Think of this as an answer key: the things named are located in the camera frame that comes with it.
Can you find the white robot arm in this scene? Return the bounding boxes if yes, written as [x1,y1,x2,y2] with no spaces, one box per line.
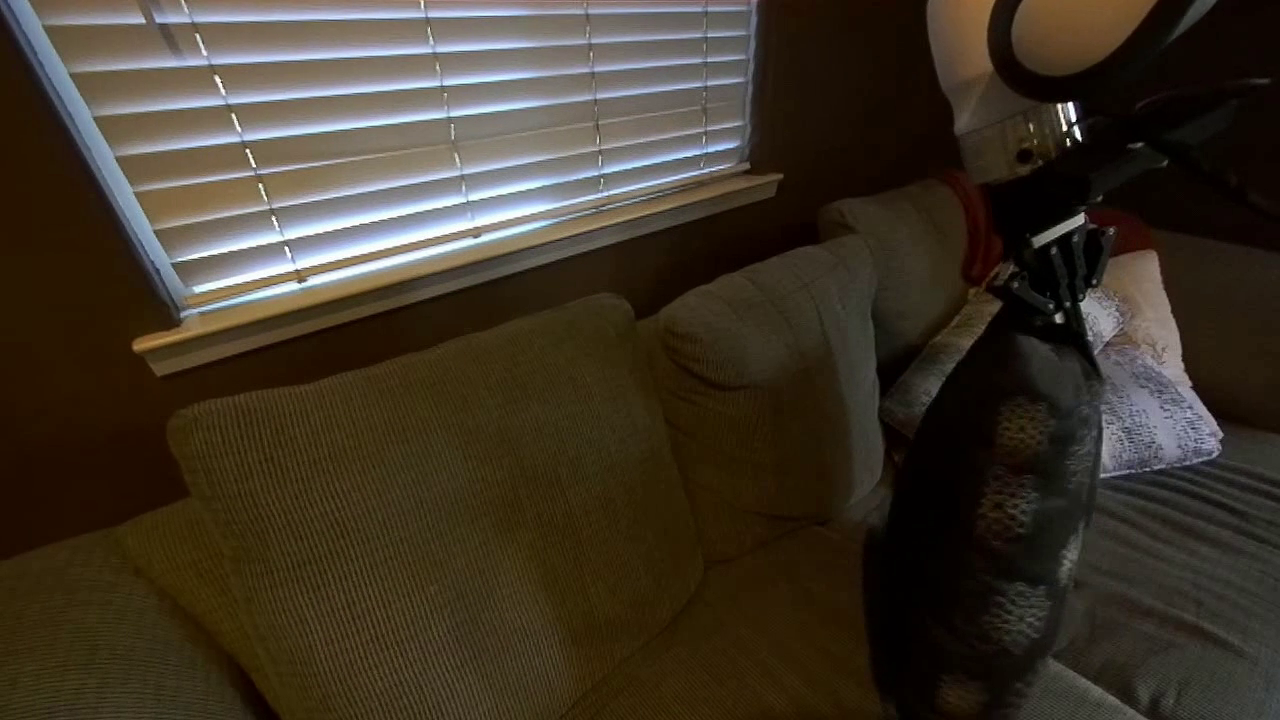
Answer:
[923,0,1278,358]

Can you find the red blanket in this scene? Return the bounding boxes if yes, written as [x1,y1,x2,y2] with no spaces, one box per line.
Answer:
[939,172,1151,282]

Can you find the beige sectional sofa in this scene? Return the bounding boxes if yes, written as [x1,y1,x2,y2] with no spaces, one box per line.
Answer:
[0,224,1280,720]

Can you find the middle beige back cushion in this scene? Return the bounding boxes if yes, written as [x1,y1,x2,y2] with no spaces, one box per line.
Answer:
[644,241,886,562]

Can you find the white window blinds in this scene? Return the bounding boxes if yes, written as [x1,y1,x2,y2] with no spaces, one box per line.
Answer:
[6,0,758,315]

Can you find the corner beige back cushion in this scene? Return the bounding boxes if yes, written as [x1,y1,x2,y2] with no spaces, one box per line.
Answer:
[820,180,969,365]

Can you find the beige wooden window sill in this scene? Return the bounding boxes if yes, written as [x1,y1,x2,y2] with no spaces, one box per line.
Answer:
[131,172,783,375]

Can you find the large beige back cushion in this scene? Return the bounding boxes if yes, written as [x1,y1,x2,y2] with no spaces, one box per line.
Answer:
[171,295,700,720]

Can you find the brown dotted throw pillow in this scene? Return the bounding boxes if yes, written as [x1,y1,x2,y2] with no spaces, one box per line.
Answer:
[869,308,1101,720]

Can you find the white patterned pillow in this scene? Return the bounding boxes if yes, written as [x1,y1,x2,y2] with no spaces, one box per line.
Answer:
[1084,247,1224,479]

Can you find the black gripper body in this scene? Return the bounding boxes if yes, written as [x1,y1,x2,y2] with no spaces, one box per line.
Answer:
[989,210,1116,315]

